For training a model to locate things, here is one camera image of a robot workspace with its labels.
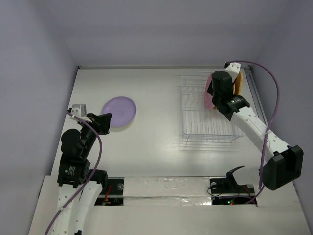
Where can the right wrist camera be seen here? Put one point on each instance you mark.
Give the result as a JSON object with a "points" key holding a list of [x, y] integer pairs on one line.
{"points": [[233, 69]]}

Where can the orange round woven plate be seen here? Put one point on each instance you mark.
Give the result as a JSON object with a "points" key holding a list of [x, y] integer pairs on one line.
{"points": [[236, 88]]}

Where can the white wire dish rack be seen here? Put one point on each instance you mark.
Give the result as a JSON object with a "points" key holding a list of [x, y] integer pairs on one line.
{"points": [[200, 124]]}

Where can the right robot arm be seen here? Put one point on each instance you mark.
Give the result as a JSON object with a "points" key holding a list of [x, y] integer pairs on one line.
{"points": [[282, 163]]}

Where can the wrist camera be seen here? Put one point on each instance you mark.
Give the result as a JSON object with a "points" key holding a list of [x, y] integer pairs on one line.
{"points": [[78, 110], [233, 69]]}

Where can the purple round plate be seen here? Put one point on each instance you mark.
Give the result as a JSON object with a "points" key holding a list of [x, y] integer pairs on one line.
{"points": [[123, 110]]}

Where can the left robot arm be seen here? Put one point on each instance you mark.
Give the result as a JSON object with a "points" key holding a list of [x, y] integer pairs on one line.
{"points": [[78, 185]]}

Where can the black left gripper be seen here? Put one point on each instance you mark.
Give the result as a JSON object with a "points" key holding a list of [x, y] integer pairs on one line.
{"points": [[102, 121]]}

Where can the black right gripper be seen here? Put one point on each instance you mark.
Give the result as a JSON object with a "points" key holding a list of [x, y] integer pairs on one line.
{"points": [[217, 91]]}

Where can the silver foil strip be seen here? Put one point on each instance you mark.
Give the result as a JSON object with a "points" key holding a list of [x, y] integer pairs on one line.
{"points": [[166, 191]]}

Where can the pink round plate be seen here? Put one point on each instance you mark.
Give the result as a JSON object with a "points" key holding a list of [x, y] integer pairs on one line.
{"points": [[207, 96]]}

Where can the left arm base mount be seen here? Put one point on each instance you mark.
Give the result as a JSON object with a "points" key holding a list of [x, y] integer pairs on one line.
{"points": [[113, 194]]}

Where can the orange square woven tray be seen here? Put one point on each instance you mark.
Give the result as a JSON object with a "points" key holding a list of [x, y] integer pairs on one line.
{"points": [[239, 79]]}

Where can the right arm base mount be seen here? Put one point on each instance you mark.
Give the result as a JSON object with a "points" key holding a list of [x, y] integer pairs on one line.
{"points": [[228, 184]]}

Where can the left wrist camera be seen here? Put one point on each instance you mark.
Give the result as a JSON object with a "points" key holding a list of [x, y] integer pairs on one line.
{"points": [[78, 110]]}

